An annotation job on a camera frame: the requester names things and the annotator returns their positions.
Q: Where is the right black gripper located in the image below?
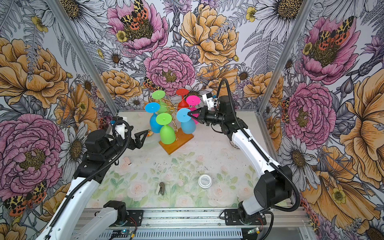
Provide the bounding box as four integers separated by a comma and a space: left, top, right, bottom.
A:
187, 105, 225, 127

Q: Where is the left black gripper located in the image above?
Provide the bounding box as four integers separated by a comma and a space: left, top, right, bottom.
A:
103, 125, 149, 160

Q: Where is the light blue wine glass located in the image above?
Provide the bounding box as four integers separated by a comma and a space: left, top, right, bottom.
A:
177, 108, 196, 134

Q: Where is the magenta wine glass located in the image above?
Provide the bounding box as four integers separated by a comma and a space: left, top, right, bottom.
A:
187, 96, 201, 111

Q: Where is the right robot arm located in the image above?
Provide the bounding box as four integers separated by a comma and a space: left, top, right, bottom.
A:
188, 90, 301, 225

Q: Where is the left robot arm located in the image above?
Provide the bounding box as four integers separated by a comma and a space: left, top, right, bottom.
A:
37, 117, 148, 240

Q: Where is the red wine glass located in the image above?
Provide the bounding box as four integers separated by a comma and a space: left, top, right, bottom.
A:
176, 89, 190, 110

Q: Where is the orange wooden rack base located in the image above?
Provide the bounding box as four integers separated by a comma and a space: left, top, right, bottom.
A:
159, 129, 194, 155

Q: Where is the front green wine glass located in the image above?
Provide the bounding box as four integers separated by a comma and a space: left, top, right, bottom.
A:
156, 113, 176, 145

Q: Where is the green wine glass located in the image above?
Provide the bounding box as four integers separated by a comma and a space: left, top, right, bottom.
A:
156, 113, 176, 145
152, 90, 169, 115

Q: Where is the cyan wine glass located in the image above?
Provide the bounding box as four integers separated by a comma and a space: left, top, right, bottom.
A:
145, 102, 162, 134

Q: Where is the back green wine glass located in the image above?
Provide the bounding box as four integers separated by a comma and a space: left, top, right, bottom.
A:
152, 90, 169, 115

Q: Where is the clear dish with candies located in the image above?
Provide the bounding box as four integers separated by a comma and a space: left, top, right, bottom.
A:
147, 130, 154, 137

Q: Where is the small pink white object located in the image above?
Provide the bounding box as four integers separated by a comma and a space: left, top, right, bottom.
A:
123, 157, 132, 166

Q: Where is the white mesh sink strainer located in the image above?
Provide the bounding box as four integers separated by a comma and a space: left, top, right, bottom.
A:
230, 140, 239, 149

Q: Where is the small grey key fob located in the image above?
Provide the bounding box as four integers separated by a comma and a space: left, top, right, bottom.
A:
156, 182, 165, 196

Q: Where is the white round jar lid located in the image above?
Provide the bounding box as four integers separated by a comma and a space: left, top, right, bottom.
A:
198, 174, 213, 189

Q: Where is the gold wire glass rack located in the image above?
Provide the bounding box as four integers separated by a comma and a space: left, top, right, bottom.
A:
168, 105, 178, 133

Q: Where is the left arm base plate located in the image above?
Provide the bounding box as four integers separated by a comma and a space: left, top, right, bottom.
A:
110, 210, 144, 227

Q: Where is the aluminium front rail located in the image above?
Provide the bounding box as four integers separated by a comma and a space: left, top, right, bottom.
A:
75, 208, 316, 240

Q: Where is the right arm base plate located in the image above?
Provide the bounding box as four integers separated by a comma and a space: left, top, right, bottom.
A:
223, 209, 267, 226

